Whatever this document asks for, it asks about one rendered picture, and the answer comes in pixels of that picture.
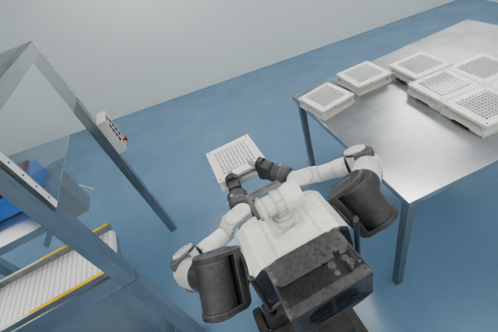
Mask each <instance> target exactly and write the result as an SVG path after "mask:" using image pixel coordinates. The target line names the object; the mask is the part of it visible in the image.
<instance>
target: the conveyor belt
mask: <svg viewBox="0 0 498 332"><path fill-rule="evenodd" d="M99 238H100V239H101V240H102V241H103V242H105V243H106V244H107V245H108V246H109V247H111V248H112V249H113V250H114V251H115V252H117V242H116V232H115V231H114V230H109V231H108V232H106V233H103V234H102V235H101V236H99ZM100 272H102V271H101V270H99V269H98V268H97V267H96V266H95V265H93V264H92V263H90V262H89V261H87V260H86V259H85V258H84V257H83V256H81V255H80V254H78V253H77V252H75V251H74V250H72V251H70V252H69V253H66V254H65V255H63V256H60V257H59V258H58V259H55V260H53V261H52V262H49V263H48V264H46V265H44V266H42V267H40V268H38V269H37V270H35V271H33V272H31V273H29V274H27V275H26V276H23V277H22V278H20V279H17V280H16V281H14V282H12V283H10V284H9V285H6V286H5V287H3V288H1V289H0V328H2V327H4V326H5V325H7V324H9V323H11V322H12V321H14V320H16V319H18V318H19V317H21V316H23V315H25V314H26V313H29V312H30V311H32V310H33V309H35V308H37V307H38V306H40V305H43V304H44V303H45V302H48V301H50V300H51V299H53V298H55V297H57V296H58V295H60V294H62V293H64V292H65V291H68V290H70V289H71V288H73V287H75V286H76V285H78V284H80V283H82V282H83V281H85V280H87V279H89V278H90V277H92V276H95V275H96V274H97V273H100Z"/></svg>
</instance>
